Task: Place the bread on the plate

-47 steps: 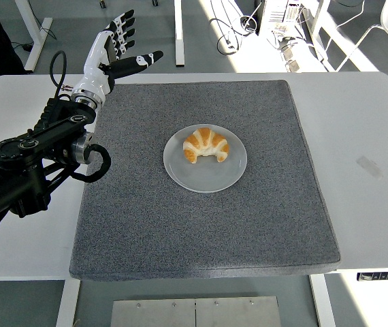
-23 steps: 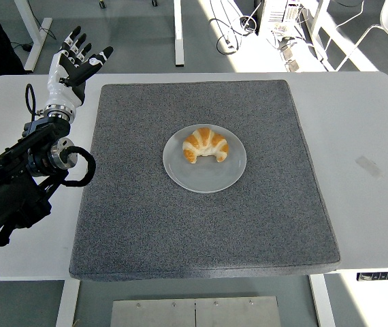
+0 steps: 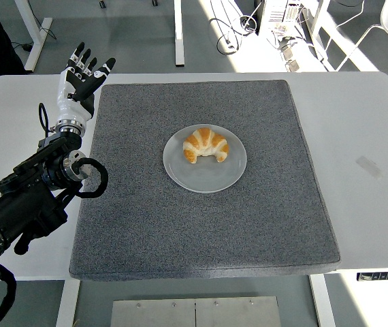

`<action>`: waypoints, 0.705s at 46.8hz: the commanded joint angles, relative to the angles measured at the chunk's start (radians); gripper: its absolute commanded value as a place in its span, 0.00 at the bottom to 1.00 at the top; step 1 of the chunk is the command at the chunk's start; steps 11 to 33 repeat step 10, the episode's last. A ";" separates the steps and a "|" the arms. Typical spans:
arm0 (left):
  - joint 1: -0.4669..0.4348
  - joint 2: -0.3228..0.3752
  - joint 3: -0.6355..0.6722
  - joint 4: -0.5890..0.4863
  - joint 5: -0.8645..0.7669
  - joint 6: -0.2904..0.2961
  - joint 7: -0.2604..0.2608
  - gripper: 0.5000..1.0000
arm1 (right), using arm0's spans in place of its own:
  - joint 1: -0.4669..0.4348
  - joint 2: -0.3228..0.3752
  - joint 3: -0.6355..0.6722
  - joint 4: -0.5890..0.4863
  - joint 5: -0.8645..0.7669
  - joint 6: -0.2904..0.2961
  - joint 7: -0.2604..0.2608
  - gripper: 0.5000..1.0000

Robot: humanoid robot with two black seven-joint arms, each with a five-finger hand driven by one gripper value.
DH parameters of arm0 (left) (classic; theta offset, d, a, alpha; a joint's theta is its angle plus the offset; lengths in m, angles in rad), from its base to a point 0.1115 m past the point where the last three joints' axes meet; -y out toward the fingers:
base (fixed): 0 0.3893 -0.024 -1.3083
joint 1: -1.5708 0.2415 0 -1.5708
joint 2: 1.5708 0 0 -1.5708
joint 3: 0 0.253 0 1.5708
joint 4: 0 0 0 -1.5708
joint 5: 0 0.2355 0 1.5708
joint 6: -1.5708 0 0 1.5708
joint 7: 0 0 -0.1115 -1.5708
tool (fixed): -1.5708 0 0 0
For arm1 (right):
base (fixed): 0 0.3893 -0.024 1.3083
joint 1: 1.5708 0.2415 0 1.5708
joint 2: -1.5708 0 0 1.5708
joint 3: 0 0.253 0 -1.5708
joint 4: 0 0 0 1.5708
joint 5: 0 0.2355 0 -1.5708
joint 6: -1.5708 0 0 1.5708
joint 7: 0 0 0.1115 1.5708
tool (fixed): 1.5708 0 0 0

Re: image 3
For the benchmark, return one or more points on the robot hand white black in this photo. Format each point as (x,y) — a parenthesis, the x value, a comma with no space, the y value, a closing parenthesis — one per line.
(69,107)

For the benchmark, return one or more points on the croissant bread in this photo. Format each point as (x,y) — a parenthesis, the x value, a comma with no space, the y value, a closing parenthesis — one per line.
(204,141)

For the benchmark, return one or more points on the grey round plate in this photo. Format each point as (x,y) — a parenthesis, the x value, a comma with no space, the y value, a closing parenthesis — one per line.
(207,178)

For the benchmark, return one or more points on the grey metal plate with screws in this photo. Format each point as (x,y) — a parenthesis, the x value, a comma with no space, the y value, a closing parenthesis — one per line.
(194,313)

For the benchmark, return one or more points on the white background desk leg wide foot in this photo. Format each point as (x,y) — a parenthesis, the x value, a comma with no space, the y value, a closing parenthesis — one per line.
(37,44)

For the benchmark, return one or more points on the white background desk leg narrow foot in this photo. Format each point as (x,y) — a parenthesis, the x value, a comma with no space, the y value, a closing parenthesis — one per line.
(179,34)

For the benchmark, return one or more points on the grey speckled mat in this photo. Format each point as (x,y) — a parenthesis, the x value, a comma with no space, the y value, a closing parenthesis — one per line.
(214,231)

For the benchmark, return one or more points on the white table leg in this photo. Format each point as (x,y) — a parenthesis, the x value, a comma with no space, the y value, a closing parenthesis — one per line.
(322,303)
(68,303)

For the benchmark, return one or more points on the computer tower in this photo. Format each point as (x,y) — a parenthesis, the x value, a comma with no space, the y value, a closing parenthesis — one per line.
(279,17)

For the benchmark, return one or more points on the table height control panel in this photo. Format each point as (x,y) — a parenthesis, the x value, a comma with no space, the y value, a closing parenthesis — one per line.
(384,276)

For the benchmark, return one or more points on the white metal rack frame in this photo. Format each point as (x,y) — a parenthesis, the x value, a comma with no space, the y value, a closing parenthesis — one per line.
(317,17)

